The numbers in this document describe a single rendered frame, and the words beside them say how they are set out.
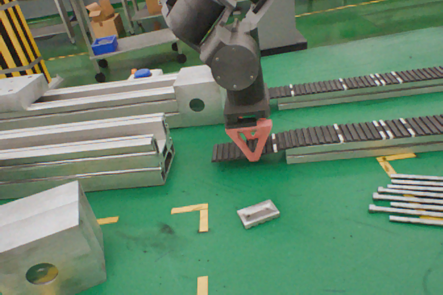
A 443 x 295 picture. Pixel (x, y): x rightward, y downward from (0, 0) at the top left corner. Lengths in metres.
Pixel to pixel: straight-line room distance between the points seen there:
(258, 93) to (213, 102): 0.20
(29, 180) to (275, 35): 0.77
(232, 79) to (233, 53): 0.03
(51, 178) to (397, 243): 0.52
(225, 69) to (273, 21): 0.70
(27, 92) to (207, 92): 0.39
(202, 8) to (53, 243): 0.33
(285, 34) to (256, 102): 0.63
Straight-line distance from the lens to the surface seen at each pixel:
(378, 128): 0.60
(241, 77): 0.42
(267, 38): 1.11
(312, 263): 0.44
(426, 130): 0.60
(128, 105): 0.75
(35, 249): 0.44
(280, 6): 1.10
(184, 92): 0.70
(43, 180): 0.66
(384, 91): 0.77
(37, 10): 9.16
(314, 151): 0.57
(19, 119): 0.87
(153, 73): 0.91
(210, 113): 0.71
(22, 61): 3.85
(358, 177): 0.55
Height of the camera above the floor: 1.12
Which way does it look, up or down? 30 degrees down
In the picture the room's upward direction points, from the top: 11 degrees counter-clockwise
